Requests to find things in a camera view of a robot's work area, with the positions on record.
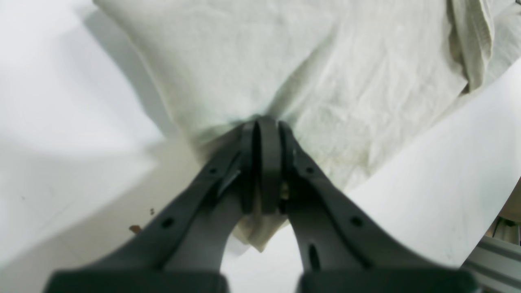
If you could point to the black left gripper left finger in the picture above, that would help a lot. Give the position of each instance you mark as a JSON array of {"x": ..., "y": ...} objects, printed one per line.
[{"x": 181, "y": 250}]

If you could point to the aluminium frame rail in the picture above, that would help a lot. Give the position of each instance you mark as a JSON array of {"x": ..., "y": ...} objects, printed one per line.
[{"x": 496, "y": 265}]

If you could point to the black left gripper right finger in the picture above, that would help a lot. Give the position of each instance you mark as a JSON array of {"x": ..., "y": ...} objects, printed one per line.
[{"x": 342, "y": 249}]

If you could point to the beige T-shirt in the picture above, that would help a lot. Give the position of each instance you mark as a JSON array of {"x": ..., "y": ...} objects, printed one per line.
[{"x": 357, "y": 80}]

